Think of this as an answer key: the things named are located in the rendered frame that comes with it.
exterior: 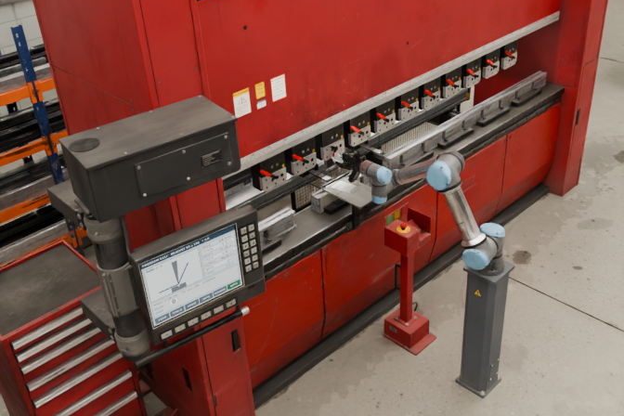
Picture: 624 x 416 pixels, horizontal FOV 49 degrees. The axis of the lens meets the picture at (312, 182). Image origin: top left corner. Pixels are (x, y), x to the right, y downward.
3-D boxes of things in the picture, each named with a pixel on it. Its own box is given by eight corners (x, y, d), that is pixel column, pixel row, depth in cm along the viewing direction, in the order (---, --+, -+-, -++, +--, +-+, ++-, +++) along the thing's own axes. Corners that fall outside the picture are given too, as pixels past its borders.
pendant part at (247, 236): (155, 347, 231) (135, 262, 213) (140, 328, 240) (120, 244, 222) (267, 292, 253) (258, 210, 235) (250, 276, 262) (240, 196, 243)
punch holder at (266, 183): (263, 193, 326) (260, 162, 318) (252, 187, 332) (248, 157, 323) (287, 181, 335) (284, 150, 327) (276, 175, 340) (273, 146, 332)
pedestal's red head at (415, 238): (407, 256, 362) (407, 228, 353) (383, 245, 372) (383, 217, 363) (430, 240, 374) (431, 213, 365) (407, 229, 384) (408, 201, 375)
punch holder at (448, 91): (445, 99, 406) (447, 73, 398) (434, 96, 412) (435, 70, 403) (461, 92, 415) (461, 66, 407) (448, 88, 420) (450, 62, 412)
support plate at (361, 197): (359, 208, 344) (359, 207, 343) (323, 190, 361) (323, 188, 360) (383, 194, 354) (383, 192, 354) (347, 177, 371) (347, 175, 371)
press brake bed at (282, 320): (246, 418, 359) (227, 294, 317) (222, 396, 373) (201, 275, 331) (550, 192, 530) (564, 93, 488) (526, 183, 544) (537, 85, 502)
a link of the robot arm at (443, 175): (502, 254, 318) (456, 149, 307) (489, 272, 308) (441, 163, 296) (480, 257, 326) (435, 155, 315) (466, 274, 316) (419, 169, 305)
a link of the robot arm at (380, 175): (382, 188, 326) (382, 173, 322) (365, 181, 333) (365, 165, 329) (393, 182, 331) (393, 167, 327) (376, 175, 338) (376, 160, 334)
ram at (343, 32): (197, 192, 298) (167, 9, 258) (187, 186, 303) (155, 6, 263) (558, 19, 470) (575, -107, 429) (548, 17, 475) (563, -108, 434)
